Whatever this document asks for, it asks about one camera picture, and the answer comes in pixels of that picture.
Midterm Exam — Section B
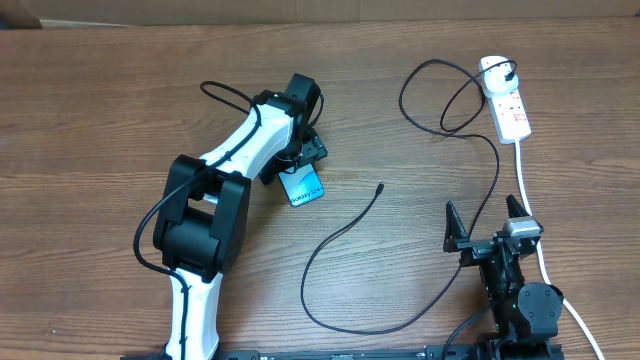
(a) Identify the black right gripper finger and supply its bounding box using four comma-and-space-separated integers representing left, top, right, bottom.
444, 201, 469, 245
506, 194, 529, 218

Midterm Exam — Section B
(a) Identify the black smartphone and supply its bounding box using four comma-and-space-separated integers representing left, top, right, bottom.
278, 164, 325, 207

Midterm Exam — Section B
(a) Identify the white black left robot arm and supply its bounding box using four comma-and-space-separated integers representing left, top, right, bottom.
152, 74, 328, 359

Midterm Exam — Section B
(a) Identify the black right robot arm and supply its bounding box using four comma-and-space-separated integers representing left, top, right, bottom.
441, 195, 564, 360

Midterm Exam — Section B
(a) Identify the white charger plug adapter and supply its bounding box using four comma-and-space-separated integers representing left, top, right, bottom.
478, 55, 519, 98

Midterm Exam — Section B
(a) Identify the white power strip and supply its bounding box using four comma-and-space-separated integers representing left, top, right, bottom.
489, 90, 532, 144

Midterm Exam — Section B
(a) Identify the brown cardboard backdrop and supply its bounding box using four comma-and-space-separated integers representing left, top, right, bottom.
1, 0, 639, 28

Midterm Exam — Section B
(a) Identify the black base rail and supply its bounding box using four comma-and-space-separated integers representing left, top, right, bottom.
119, 344, 566, 360

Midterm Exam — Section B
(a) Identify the black charger cable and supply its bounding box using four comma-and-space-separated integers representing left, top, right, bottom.
299, 58, 519, 336

